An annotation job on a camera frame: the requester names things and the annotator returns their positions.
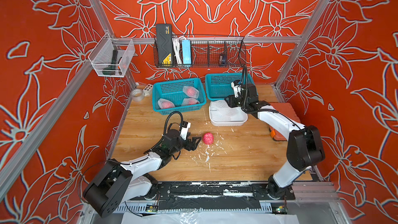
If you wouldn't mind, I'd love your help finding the black box device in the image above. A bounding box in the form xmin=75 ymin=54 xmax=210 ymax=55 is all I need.
xmin=156 ymin=24 xmax=173 ymax=66

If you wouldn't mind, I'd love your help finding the white remote control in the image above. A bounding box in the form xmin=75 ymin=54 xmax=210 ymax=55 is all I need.
xmin=143 ymin=84 xmax=153 ymax=96

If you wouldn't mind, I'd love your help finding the light blue power bank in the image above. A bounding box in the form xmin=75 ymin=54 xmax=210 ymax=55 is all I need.
xmin=181 ymin=39 xmax=192 ymax=66

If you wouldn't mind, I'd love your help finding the black wire wall basket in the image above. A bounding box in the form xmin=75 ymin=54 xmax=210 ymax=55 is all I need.
xmin=153 ymin=34 xmax=247 ymax=68

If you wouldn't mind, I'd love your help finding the small black device in basket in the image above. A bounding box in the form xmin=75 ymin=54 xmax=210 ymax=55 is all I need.
xmin=219 ymin=53 xmax=228 ymax=67

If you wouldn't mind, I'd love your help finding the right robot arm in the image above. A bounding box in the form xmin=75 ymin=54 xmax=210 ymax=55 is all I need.
xmin=225 ymin=80 xmax=325 ymax=200

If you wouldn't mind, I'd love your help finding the clear tape roll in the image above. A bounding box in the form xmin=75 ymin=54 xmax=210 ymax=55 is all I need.
xmin=131 ymin=89 xmax=145 ymax=102

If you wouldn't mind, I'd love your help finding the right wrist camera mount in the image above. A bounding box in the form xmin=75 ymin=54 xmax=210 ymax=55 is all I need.
xmin=231 ymin=80 xmax=243 ymax=98

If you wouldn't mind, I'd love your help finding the dark green handled tool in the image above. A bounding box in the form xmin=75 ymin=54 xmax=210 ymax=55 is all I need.
xmin=103 ymin=49 xmax=118 ymax=76

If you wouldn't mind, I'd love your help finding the white plastic tub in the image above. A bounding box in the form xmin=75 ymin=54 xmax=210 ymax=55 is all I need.
xmin=209 ymin=100 xmax=248 ymax=127

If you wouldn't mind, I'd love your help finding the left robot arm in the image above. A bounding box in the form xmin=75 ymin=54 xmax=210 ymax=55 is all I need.
xmin=83 ymin=130 xmax=202 ymax=218

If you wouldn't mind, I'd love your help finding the teal basket for bare apples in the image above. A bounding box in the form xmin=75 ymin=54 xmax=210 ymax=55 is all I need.
xmin=205 ymin=73 xmax=255 ymax=101

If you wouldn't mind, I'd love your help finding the clear acrylic wall box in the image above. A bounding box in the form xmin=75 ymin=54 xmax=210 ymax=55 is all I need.
xmin=88 ymin=33 xmax=135 ymax=78

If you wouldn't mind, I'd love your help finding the white coiled cable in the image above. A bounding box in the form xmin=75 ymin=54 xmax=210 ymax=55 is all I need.
xmin=171 ymin=36 xmax=184 ymax=66

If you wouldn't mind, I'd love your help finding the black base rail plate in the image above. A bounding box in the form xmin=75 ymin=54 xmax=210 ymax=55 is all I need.
xmin=121 ymin=181 xmax=295 ymax=215

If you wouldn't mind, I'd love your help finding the orange tool case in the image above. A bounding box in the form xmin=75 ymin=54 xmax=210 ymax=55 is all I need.
xmin=269 ymin=103 xmax=301 ymax=142

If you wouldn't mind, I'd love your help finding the teal basket with netted apples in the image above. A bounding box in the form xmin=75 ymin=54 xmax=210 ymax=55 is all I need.
xmin=152 ymin=78 xmax=207 ymax=115

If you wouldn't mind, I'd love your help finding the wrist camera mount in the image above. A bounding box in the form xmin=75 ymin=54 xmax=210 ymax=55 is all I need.
xmin=180 ymin=121 xmax=191 ymax=140
xmin=231 ymin=80 xmax=243 ymax=98

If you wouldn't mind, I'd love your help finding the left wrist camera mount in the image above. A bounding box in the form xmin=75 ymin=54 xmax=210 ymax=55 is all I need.
xmin=180 ymin=121 xmax=191 ymax=140

